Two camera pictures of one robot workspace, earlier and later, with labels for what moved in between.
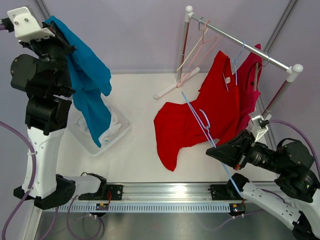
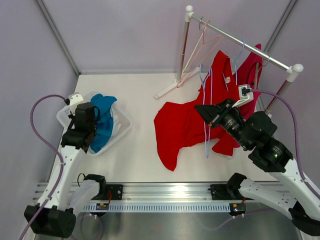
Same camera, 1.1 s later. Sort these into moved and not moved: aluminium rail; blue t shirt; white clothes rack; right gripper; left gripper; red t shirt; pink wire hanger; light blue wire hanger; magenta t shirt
Moved: blue t shirt; right gripper; left gripper; light blue wire hanger
Not moved: aluminium rail; white clothes rack; pink wire hanger; red t shirt; magenta t shirt
